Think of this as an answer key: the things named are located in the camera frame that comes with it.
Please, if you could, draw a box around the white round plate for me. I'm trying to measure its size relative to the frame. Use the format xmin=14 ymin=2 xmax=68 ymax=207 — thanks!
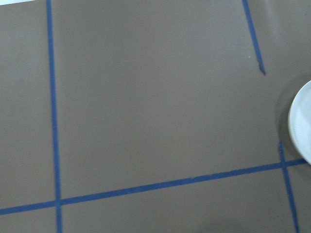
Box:
xmin=288 ymin=82 xmax=311 ymax=164

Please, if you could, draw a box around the brown paper table cover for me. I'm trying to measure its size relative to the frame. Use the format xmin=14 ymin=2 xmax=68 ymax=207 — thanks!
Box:
xmin=0 ymin=0 xmax=311 ymax=233

